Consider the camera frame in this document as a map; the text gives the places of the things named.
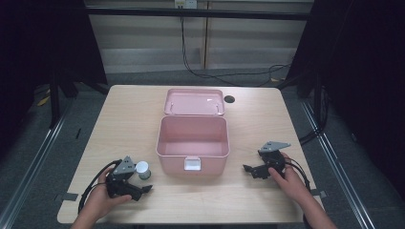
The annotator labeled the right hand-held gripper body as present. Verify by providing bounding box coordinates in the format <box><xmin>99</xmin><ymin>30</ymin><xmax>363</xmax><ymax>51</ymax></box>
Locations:
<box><xmin>257</xmin><ymin>140</ymin><xmax>291</xmax><ymax>176</ymax></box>

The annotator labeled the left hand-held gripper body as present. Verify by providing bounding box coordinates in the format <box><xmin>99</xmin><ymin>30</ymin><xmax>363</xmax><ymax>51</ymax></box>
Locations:
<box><xmin>105</xmin><ymin>155</ymin><xmax>143</xmax><ymax>201</ymax></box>

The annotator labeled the small white capped bottle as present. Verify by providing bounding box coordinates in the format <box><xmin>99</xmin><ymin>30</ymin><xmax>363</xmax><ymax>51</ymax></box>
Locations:
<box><xmin>135</xmin><ymin>160</ymin><xmax>152</xmax><ymax>181</ymax></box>

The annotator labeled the pink storage box with lid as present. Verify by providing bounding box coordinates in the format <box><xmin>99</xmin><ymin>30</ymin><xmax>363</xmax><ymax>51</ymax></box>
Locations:
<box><xmin>155</xmin><ymin>88</ymin><xmax>231</xmax><ymax>177</ymax></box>

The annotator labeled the person's left hand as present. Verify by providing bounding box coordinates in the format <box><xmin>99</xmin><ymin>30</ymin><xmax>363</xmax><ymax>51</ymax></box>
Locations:
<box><xmin>86</xmin><ymin>166</ymin><xmax>133</xmax><ymax>221</ymax></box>

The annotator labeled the person's right hand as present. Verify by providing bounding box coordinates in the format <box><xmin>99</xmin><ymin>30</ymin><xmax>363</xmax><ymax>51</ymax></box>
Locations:
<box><xmin>267</xmin><ymin>152</ymin><xmax>312</xmax><ymax>205</ymax></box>

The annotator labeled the grey tape strip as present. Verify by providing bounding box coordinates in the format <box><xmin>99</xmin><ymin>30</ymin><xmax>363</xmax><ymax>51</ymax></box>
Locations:
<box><xmin>54</xmin><ymin>192</ymin><xmax>79</xmax><ymax>202</ymax></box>
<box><xmin>309</xmin><ymin>188</ymin><xmax>328</xmax><ymax>199</ymax></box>

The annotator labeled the black metal stand leg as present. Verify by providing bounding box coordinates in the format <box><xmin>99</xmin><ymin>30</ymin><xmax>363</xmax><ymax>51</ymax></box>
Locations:
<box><xmin>48</xmin><ymin>72</ymin><xmax>62</xmax><ymax>129</ymax></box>

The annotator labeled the yellow tape piece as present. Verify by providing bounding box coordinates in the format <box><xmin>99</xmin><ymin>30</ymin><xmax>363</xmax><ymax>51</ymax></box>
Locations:
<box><xmin>36</xmin><ymin>94</ymin><xmax>52</xmax><ymax>107</ymax></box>

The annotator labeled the black curtain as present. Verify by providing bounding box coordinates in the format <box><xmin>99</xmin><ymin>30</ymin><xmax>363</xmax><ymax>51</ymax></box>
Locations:
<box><xmin>286</xmin><ymin>0</ymin><xmax>405</xmax><ymax>199</ymax></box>
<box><xmin>0</xmin><ymin>0</ymin><xmax>108</xmax><ymax>156</ymax></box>

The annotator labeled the black horizontal metal bar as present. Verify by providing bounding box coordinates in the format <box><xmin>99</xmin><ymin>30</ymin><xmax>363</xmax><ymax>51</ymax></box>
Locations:
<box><xmin>85</xmin><ymin>7</ymin><xmax>315</xmax><ymax>22</ymax></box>

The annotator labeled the right hand-held gripper black cable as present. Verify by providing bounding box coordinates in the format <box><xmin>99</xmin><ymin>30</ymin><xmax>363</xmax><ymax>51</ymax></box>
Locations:
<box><xmin>284</xmin><ymin>156</ymin><xmax>312</xmax><ymax>193</ymax></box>

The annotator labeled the hand-held gripper black cable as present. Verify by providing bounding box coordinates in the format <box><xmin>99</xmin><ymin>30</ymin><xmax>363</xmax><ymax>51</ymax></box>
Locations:
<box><xmin>77</xmin><ymin>158</ymin><xmax>123</xmax><ymax>215</ymax></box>
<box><xmin>284</xmin><ymin>156</ymin><xmax>312</xmax><ymax>193</ymax></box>

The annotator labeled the left hand-held gripper black cable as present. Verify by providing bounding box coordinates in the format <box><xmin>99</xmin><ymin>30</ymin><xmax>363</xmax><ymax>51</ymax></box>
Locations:
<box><xmin>77</xmin><ymin>158</ymin><xmax>123</xmax><ymax>215</ymax></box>

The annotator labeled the metal floor rail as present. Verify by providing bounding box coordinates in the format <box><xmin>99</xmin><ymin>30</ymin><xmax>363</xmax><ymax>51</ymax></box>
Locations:
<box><xmin>0</xmin><ymin>94</ymin><xmax>75</xmax><ymax>229</ymax></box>
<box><xmin>300</xmin><ymin>100</ymin><xmax>377</xmax><ymax>229</ymax></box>

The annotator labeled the long black floor cable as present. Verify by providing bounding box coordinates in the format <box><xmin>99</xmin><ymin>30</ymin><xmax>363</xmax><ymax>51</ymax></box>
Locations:
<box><xmin>179</xmin><ymin>15</ymin><xmax>292</xmax><ymax>88</ymax></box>

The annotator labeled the white wall socket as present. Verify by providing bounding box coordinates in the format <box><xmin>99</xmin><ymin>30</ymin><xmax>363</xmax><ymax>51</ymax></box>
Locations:
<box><xmin>174</xmin><ymin>0</ymin><xmax>198</xmax><ymax>10</ymax></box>

